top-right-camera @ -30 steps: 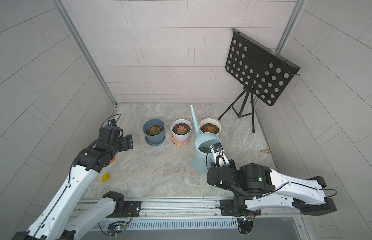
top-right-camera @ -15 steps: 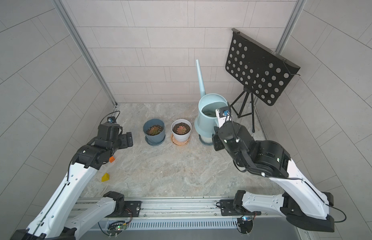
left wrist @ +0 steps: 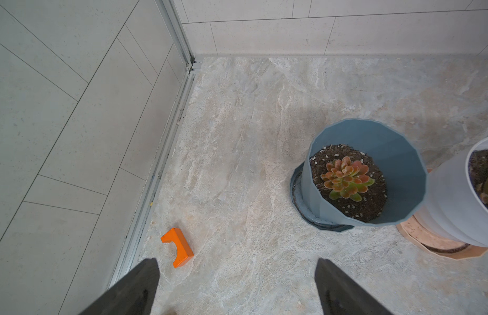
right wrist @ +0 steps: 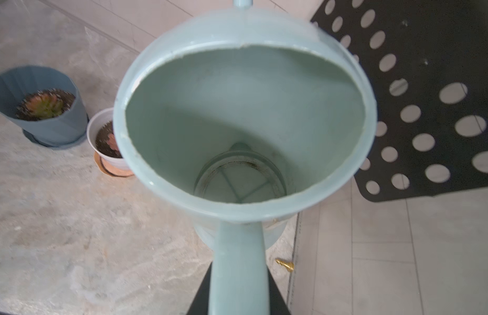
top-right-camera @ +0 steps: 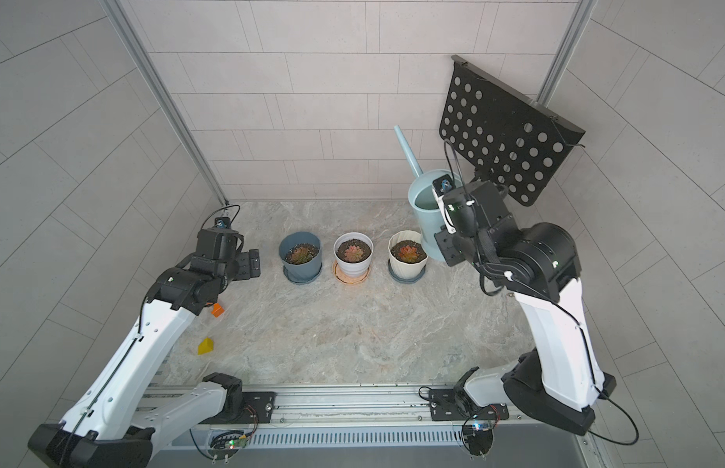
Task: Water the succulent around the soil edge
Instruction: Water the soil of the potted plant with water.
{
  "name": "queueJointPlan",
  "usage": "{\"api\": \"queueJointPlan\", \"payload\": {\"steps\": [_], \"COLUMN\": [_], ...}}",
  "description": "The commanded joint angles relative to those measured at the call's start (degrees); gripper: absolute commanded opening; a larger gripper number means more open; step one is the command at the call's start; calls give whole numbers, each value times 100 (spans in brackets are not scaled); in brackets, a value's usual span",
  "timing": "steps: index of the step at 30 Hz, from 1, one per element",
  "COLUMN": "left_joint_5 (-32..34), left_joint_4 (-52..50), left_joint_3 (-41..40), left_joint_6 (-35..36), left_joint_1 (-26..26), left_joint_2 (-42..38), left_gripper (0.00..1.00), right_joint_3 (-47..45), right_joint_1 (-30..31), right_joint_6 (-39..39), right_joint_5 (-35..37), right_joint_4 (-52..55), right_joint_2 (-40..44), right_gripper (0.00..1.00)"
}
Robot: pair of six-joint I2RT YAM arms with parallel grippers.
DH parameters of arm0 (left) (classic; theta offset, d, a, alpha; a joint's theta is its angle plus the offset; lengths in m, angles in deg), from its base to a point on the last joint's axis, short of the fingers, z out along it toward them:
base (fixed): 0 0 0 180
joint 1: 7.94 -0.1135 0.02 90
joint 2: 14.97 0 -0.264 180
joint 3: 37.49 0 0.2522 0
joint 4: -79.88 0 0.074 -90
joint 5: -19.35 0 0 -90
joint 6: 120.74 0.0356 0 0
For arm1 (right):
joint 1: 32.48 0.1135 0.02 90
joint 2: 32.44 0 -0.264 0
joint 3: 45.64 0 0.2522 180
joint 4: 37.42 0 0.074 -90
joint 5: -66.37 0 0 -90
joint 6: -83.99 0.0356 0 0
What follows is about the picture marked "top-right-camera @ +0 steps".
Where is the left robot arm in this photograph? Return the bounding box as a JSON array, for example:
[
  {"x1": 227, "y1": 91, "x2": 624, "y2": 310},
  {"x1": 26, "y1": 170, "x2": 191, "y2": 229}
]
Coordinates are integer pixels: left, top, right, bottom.
[{"x1": 27, "y1": 218, "x2": 260, "y2": 467}]

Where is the blue-grey plant pot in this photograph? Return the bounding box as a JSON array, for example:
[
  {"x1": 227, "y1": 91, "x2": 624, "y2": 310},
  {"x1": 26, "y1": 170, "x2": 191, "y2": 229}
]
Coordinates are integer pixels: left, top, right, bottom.
[{"x1": 279, "y1": 231, "x2": 323, "y2": 285}]

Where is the light green watering can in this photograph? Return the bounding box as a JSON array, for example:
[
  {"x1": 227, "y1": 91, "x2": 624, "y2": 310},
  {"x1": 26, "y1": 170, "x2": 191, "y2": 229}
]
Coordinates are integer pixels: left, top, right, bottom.
[{"x1": 394, "y1": 126, "x2": 450, "y2": 262}]

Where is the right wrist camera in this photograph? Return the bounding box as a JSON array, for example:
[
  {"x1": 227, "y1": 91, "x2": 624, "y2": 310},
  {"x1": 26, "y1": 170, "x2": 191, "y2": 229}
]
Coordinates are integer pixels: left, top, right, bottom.
[{"x1": 432, "y1": 175, "x2": 454, "y2": 198}]

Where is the right circuit board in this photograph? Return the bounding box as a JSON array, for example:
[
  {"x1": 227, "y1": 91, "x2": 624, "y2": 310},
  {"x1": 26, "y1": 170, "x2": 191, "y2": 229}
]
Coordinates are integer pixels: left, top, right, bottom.
[{"x1": 461, "y1": 421, "x2": 494, "y2": 457}]

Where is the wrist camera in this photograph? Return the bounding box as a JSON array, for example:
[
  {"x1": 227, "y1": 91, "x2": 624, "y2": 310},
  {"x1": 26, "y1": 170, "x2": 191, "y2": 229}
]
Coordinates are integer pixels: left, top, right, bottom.
[
  {"x1": 432, "y1": 175, "x2": 454, "y2": 198},
  {"x1": 214, "y1": 216, "x2": 232, "y2": 229}
]

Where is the aluminium mounting rail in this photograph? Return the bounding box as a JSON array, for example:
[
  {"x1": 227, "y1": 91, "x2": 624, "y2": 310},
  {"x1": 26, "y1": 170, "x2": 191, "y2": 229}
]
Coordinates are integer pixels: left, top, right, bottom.
[{"x1": 133, "y1": 381, "x2": 592, "y2": 434}]

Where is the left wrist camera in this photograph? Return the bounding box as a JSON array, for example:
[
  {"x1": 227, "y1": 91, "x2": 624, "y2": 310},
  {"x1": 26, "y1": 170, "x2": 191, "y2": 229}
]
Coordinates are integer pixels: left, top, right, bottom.
[{"x1": 214, "y1": 216, "x2": 232, "y2": 229}]

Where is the cream right plant pot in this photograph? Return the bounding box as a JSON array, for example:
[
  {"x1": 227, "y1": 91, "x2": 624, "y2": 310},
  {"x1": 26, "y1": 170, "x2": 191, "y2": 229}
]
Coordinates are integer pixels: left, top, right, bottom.
[{"x1": 388, "y1": 230, "x2": 429, "y2": 284}]

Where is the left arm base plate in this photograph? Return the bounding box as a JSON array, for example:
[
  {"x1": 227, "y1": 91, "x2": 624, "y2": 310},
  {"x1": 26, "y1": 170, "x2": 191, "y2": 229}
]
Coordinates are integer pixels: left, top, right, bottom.
[{"x1": 202, "y1": 392, "x2": 277, "y2": 425}]

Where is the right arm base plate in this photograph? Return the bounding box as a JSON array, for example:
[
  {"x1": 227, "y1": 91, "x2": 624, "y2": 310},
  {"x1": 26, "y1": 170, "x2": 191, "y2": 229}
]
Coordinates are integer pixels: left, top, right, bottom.
[{"x1": 418, "y1": 386, "x2": 510, "y2": 423}]

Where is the orange block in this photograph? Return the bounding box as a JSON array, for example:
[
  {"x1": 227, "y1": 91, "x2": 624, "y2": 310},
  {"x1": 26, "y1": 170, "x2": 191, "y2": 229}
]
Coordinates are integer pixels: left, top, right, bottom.
[{"x1": 212, "y1": 303, "x2": 225, "y2": 318}]

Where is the circuit board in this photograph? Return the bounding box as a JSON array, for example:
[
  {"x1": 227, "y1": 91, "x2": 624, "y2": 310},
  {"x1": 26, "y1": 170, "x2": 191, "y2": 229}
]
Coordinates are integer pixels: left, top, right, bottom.
[
  {"x1": 209, "y1": 430, "x2": 253, "y2": 464},
  {"x1": 461, "y1": 421, "x2": 494, "y2": 457}
]

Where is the terracotta saucer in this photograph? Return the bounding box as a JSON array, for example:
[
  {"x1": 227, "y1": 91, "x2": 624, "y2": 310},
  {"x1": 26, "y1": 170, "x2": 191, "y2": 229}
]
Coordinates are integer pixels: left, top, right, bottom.
[{"x1": 333, "y1": 261, "x2": 371, "y2": 286}]

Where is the left circuit board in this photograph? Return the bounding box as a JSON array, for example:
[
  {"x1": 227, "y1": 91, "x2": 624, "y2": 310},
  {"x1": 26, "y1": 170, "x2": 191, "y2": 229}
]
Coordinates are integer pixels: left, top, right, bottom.
[{"x1": 209, "y1": 430, "x2": 253, "y2": 464}]

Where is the yellow block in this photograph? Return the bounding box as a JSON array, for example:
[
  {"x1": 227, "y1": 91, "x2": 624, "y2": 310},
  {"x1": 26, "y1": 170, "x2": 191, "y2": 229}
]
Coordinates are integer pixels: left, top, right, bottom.
[{"x1": 197, "y1": 337, "x2": 214, "y2": 355}]

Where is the black perforated music stand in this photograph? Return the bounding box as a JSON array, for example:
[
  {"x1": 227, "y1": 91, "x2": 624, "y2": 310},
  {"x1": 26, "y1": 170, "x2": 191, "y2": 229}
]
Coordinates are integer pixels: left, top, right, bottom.
[{"x1": 439, "y1": 55, "x2": 586, "y2": 207}]

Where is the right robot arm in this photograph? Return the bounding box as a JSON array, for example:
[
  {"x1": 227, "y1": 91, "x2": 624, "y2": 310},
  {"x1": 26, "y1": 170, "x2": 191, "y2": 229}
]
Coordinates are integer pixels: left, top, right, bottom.
[{"x1": 432, "y1": 175, "x2": 616, "y2": 435}]

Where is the white middle plant pot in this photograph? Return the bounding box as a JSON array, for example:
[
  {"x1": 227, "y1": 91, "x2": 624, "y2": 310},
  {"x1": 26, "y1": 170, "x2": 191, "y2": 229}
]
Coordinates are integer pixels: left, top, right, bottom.
[{"x1": 333, "y1": 232, "x2": 374, "y2": 277}]

